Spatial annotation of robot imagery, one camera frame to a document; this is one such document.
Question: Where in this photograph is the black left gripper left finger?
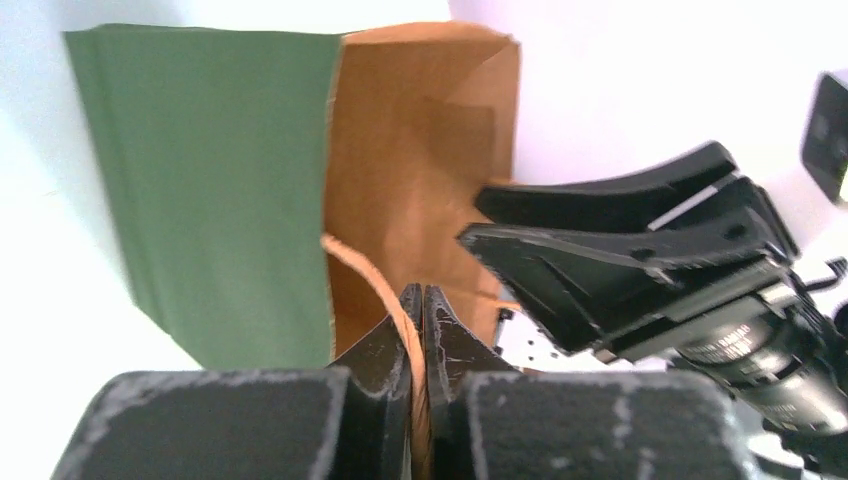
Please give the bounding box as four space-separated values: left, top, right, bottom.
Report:
53 319 413 479

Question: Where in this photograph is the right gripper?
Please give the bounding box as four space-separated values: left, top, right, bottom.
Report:
458 175 847 436

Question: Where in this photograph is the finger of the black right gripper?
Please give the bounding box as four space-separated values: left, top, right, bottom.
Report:
474 141 737 233

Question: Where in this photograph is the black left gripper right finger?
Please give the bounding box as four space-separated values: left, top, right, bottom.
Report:
422 286 761 480

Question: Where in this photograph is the green paper bag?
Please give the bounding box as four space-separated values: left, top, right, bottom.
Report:
64 19 523 480

